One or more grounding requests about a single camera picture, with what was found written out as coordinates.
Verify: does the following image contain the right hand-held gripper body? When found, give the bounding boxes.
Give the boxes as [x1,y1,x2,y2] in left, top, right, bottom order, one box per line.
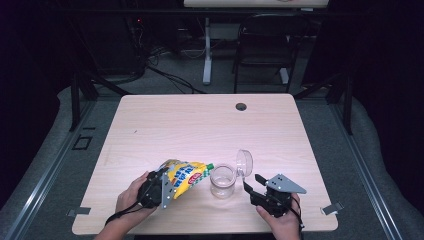
[249,173,308,218]

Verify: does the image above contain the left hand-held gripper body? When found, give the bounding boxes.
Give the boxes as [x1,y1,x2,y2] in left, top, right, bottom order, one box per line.
[137,169,177,210]

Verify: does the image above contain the clear jar with hinged lid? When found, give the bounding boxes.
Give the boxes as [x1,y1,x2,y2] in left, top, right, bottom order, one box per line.
[209,149,254,200]

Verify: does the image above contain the yellow seasoning pouch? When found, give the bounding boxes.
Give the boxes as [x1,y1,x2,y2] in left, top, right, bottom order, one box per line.
[158,159,215,200]

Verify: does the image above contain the person's left hand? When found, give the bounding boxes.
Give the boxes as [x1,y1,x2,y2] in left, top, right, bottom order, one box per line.
[115,171,158,223]

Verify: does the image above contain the person's right hand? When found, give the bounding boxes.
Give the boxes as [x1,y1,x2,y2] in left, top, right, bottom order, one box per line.
[255,193,303,236]

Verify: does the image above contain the grey tape strip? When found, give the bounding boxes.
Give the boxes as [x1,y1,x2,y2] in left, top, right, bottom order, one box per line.
[320,202,344,216]
[66,206,92,218]

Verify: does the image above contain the black metal stand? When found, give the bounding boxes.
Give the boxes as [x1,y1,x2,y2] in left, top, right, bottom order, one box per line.
[69,71,131,132]
[293,71,354,136]

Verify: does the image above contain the white desk with metal legs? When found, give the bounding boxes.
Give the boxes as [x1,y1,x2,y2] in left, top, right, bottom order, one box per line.
[183,0,329,86]

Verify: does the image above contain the black folding chair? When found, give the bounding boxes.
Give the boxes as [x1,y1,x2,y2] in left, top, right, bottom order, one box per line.
[232,13,313,94]

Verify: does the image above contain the right hand-held gripper black cable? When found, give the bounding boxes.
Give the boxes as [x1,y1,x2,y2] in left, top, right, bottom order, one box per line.
[289,195,305,232]

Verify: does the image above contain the hand-held gripper black cable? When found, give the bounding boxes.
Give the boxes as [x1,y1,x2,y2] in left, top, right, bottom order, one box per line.
[289,195,305,232]
[104,200,145,227]

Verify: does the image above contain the left hand-held gripper black cable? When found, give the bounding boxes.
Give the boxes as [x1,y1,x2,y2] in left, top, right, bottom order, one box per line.
[104,200,145,227]

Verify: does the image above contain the metal floor rail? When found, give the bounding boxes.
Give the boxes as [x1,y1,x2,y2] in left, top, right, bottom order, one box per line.
[0,99,98,240]
[328,99,404,240]

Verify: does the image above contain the black floor cables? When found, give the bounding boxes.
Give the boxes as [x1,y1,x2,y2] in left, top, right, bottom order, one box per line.
[146,64,208,95]

